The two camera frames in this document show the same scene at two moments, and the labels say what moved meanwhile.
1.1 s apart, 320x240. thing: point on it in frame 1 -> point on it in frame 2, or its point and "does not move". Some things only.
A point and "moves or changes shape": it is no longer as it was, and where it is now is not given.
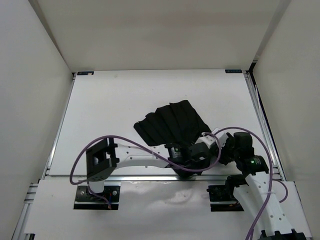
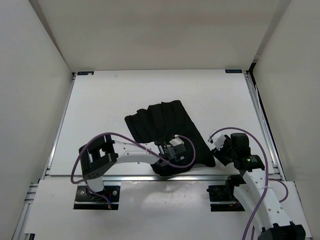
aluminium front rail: [180, 179] does not move
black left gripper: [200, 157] -> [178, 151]
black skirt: [177, 122] moves or changes shape
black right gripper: [223, 159] does not move
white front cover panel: [148, 211] does not move
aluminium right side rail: [270, 148] does not move
